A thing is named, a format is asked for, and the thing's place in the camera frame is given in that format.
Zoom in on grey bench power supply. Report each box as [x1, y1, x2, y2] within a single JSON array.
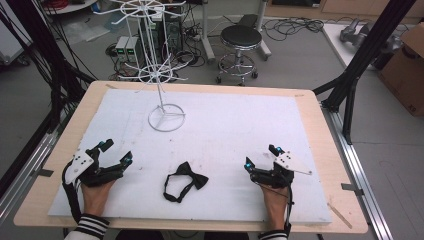
[[125, 36, 140, 64], [114, 35, 130, 64]]

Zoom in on black metal frame post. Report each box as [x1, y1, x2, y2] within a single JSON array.
[[0, 0, 96, 134], [312, 0, 418, 146]]

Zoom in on white platform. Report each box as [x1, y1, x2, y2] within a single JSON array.
[[321, 22, 412, 72]]

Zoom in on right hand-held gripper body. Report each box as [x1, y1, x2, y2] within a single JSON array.
[[248, 151, 314, 189]]

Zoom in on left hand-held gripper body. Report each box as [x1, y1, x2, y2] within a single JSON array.
[[64, 145, 126, 188]]

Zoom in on black computer tower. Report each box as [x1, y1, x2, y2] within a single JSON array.
[[139, 9, 185, 65]]

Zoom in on person's right hand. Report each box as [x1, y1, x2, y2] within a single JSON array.
[[260, 185, 290, 232]]

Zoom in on black floor cables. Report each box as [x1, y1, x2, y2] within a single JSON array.
[[261, 15, 325, 43]]

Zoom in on grey tape piece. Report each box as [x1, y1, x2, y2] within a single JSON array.
[[31, 168, 55, 178], [340, 182, 365, 197]]

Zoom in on person's left hand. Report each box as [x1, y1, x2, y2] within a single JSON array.
[[80, 179, 117, 218]]

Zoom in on white foam board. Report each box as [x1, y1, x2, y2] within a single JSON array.
[[47, 87, 333, 225]]

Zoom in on wooden table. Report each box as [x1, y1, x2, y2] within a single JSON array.
[[13, 80, 369, 235]]

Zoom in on black bow tie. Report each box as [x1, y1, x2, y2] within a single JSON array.
[[162, 161, 210, 204]]

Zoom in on brown cardboard box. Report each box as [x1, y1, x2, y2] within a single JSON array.
[[377, 22, 424, 118]]

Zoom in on aluminium rail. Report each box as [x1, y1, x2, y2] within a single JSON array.
[[320, 102, 395, 240], [0, 129, 65, 224]]

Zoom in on white round table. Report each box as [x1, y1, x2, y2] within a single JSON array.
[[42, 0, 98, 16]]

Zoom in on thin wooden stick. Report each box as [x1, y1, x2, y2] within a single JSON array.
[[327, 202, 353, 230]]

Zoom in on white wire display rack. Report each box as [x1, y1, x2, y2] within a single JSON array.
[[92, 0, 189, 133]]

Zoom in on black round stool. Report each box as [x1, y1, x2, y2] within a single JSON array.
[[215, 24, 265, 87]]

